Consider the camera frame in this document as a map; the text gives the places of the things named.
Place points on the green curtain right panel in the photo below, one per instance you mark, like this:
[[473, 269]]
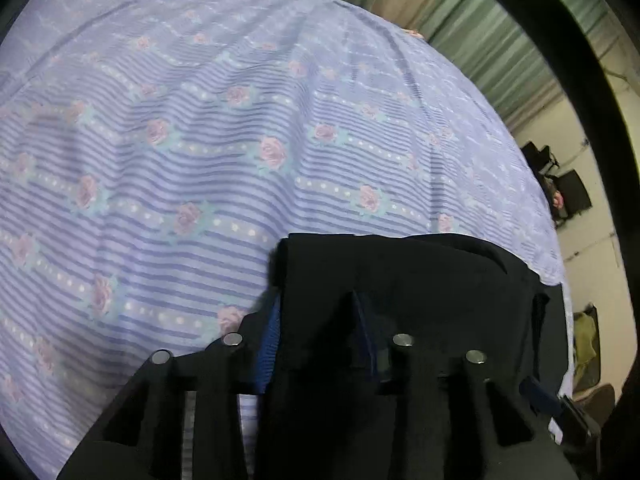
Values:
[[487, 45]]

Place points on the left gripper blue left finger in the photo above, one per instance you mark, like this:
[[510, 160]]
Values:
[[268, 348]]

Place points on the black keyboard stand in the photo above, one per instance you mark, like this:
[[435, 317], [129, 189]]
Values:
[[541, 161]]

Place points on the purple floral bedspread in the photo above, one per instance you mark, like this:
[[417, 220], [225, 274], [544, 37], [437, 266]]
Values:
[[153, 152]]

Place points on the black pants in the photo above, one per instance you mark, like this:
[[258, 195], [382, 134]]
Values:
[[466, 321]]

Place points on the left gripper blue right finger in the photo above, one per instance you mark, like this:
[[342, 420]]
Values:
[[372, 337]]

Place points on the black folding chair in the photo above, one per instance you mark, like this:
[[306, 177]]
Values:
[[576, 199]]

